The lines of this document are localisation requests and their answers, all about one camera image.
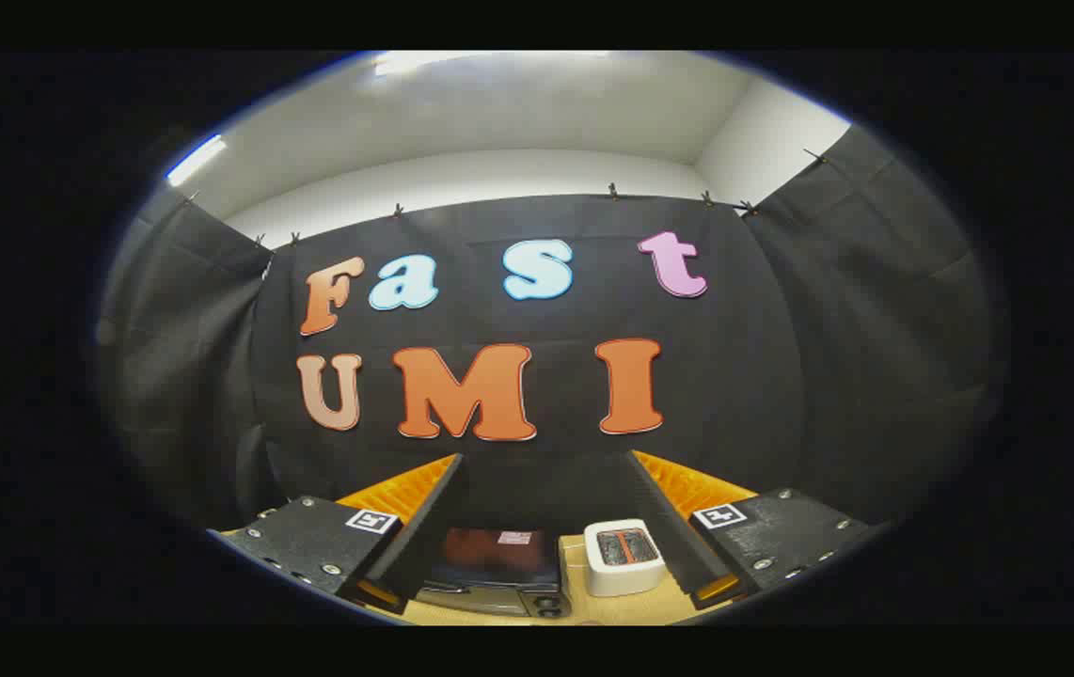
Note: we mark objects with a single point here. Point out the row of black cloth clips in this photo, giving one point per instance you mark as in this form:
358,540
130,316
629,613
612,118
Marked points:
612,192

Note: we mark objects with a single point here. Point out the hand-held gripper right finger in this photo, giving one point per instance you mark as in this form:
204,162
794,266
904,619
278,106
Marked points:
673,541

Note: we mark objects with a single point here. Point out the black backdrop cloth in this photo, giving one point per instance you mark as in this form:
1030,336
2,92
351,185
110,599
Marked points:
763,376

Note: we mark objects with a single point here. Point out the black toaster oven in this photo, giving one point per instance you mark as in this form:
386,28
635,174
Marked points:
490,559

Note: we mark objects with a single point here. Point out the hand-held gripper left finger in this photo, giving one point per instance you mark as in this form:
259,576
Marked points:
429,531

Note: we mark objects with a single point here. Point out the ceiling light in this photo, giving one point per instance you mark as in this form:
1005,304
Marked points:
415,62
196,160

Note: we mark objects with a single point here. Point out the white pop-up toaster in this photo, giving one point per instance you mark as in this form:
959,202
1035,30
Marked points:
624,569

